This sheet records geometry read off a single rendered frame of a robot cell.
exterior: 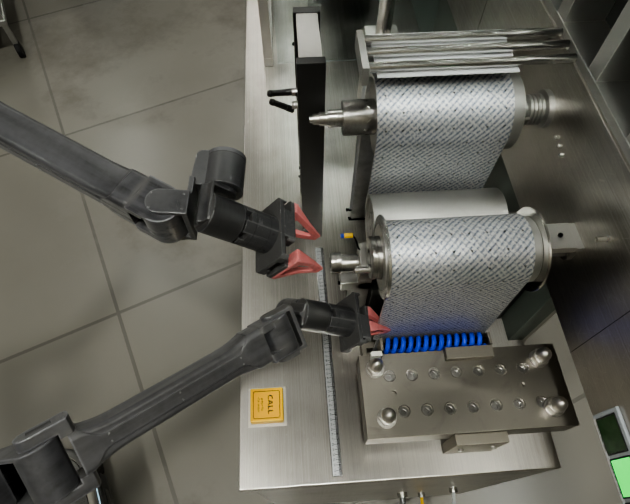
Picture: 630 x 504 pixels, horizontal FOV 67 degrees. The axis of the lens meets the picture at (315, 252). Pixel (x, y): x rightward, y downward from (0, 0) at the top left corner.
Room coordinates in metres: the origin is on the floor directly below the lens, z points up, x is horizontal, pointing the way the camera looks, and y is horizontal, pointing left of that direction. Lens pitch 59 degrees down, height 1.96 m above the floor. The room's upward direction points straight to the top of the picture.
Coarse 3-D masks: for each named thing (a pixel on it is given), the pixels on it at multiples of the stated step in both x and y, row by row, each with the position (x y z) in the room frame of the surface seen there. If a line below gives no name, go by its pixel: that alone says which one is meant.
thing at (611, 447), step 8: (608, 416) 0.15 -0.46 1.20; (600, 424) 0.15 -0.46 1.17; (608, 424) 0.14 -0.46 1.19; (616, 424) 0.14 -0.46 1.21; (608, 432) 0.13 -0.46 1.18; (616, 432) 0.13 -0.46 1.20; (608, 440) 0.12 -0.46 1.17; (616, 440) 0.12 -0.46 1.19; (608, 448) 0.11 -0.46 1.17; (616, 448) 0.11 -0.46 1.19; (624, 448) 0.11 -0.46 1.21
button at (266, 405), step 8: (256, 392) 0.26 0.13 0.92; (264, 392) 0.26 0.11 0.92; (272, 392) 0.26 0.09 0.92; (280, 392) 0.26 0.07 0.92; (256, 400) 0.24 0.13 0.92; (264, 400) 0.24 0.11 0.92; (272, 400) 0.24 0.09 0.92; (280, 400) 0.24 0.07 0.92; (256, 408) 0.22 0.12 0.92; (264, 408) 0.22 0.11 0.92; (272, 408) 0.22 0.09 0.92; (280, 408) 0.22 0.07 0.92; (256, 416) 0.21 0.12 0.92; (264, 416) 0.21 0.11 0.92; (272, 416) 0.21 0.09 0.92; (280, 416) 0.21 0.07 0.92
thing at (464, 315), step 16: (384, 304) 0.35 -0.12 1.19; (400, 304) 0.35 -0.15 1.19; (416, 304) 0.35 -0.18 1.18; (432, 304) 0.35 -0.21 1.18; (448, 304) 0.35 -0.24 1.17; (464, 304) 0.36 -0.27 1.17; (480, 304) 0.36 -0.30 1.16; (496, 304) 0.36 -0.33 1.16; (384, 320) 0.35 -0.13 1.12; (400, 320) 0.35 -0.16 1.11; (416, 320) 0.35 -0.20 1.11; (432, 320) 0.35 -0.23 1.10; (448, 320) 0.35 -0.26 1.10; (464, 320) 0.36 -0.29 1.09; (480, 320) 0.36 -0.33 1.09; (384, 336) 0.35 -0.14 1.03; (400, 336) 0.35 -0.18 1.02
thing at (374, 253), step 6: (372, 240) 0.42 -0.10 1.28; (378, 240) 0.42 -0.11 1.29; (366, 246) 0.44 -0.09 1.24; (372, 246) 0.41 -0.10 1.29; (378, 246) 0.41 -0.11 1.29; (366, 252) 0.43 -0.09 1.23; (372, 252) 0.40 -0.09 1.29; (378, 252) 0.40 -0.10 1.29; (366, 258) 0.42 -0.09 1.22; (372, 258) 0.39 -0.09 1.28; (378, 258) 0.39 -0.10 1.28; (372, 264) 0.38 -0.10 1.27; (378, 264) 0.38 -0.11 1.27; (372, 270) 0.37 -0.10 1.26; (378, 270) 0.37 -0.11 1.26; (372, 276) 0.37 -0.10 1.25; (378, 276) 0.37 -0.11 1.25
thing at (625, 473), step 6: (612, 462) 0.09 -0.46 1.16; (618, 462) 0.09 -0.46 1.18; (624, 462) 0.09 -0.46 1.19; (618, 468) 0.08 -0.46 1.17; (624, 468) 0.08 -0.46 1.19; (618, 474) 0.07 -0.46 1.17; (624, 474) 0.07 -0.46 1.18; (618, 480) 0.07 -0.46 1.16; (624, 480) 0.07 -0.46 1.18; (624, 486) 0.06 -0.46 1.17; (624, 492) 0.05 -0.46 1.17
